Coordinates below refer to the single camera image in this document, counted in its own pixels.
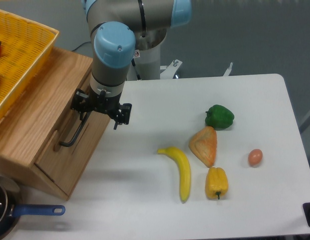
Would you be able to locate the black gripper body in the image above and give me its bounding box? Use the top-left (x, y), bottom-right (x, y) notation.
top-left (86, 88), bottom-right (121, 114)

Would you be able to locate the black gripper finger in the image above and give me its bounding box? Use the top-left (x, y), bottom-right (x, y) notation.
top-left (70, 88), bottom-right (89, 121)
top-left (112, 103), bottom-right (132, 130)

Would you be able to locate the black metal drawer handle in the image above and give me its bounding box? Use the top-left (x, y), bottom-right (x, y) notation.
top-left (59, 112), bottom-right (91, 148)

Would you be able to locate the wooden top drawer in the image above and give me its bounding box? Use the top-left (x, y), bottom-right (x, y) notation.
top-left (34, 65), bottom-right (112, 197)

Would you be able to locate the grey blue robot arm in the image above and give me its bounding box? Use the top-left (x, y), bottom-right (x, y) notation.
top-left (71, 0), bottom-right (192, 126)

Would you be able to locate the wooden drawer cabinet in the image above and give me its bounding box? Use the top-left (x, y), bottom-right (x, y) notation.
top-left (0, 47), bottom-right (110, 200)

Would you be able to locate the yellow plastic basket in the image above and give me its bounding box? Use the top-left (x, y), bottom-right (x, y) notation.
top-left (0, 9), bottom-right (59, 121)

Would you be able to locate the yellow toy banana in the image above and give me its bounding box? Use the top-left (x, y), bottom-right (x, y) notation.
top-left (157, 146), bottom-right (191, 203)

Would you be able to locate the orange toy bread slice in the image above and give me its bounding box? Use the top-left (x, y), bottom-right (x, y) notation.
top-left (188, 126), bottom-right (217, 168)

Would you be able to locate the green toy bell pepper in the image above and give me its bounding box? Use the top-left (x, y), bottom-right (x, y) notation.
top-left (205, 104), bottom-right (234, 129)

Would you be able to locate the yellow toy bell pepper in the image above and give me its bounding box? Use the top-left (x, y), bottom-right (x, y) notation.
top-left (205, 167), bottom-right (228, 200)

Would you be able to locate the brown toy egg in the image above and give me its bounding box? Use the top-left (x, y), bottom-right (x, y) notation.
top-left (247, 149), bottom-right (263, 167)

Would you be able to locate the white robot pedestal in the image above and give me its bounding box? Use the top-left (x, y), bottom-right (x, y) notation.
top-left (124, 24), bottom-right (182, 81)

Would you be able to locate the black cable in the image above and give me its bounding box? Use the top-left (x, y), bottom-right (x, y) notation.
top-left (71, 41), bottom-right (92, 52)

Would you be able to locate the white table frame bracket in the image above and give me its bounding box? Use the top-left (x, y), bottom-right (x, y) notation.
top-left (223, 62), bottom-right (233, 77)

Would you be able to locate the blue handled frying pan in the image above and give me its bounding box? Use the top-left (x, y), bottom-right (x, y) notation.
top-left (0, 176), bottom-right (66, 240)

